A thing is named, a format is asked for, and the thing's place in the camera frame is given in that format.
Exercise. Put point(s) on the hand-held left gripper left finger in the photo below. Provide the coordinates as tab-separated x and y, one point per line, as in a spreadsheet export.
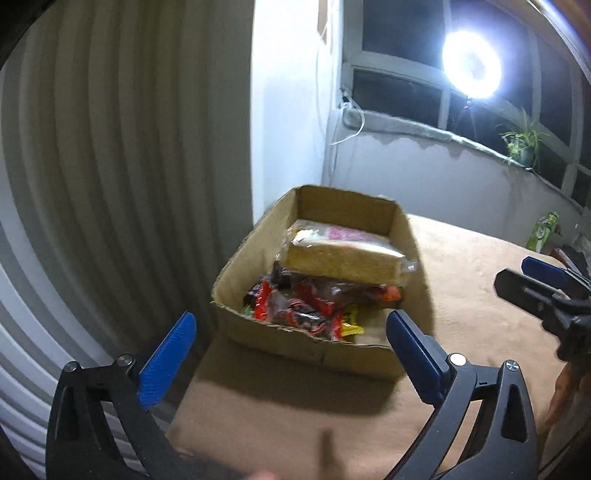
166	360

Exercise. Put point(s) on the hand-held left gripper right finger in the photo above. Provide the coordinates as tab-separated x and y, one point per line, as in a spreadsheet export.
413	355

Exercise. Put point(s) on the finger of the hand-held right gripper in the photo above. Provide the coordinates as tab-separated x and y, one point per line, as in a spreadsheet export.
547	271
521	288

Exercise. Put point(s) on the orange small snack packet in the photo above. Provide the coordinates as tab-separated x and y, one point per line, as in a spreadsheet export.
391	293

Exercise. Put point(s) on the yellow snack packet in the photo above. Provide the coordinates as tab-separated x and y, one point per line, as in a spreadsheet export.
352	326

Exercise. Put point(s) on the green snack packet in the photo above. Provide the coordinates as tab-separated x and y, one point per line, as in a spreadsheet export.
249	312

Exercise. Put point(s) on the brown cardboard box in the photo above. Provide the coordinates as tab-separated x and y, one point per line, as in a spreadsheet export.
304	350

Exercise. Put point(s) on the red snack packet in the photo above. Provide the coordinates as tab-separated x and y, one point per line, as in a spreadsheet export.
264	300

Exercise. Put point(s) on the clear packet of dark snack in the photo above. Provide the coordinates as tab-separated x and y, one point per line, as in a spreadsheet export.
302	318

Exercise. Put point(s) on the sandwich bread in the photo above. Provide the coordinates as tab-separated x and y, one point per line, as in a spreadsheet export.
341	263

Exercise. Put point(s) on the dark chocolate bar wrapper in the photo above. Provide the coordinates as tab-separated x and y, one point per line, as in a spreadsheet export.
285	273

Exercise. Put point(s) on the person's right hand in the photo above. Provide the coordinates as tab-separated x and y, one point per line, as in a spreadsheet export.
563	397

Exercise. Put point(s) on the person's left hand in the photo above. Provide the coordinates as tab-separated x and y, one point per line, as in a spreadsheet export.
262	476

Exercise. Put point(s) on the green printed carton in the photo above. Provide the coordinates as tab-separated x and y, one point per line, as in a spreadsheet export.
544	230

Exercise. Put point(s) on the potted spider plant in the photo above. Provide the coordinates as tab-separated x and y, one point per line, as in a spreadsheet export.
524	145

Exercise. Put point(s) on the black tripod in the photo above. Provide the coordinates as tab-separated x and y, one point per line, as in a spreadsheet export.
467	120

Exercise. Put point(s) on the grey windowsill cover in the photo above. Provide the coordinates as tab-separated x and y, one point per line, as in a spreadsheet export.
406	129

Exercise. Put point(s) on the grey ribbed panel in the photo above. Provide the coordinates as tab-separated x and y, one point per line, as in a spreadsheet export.
115	161

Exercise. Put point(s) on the window frame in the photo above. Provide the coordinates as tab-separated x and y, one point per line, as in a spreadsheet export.
443	99

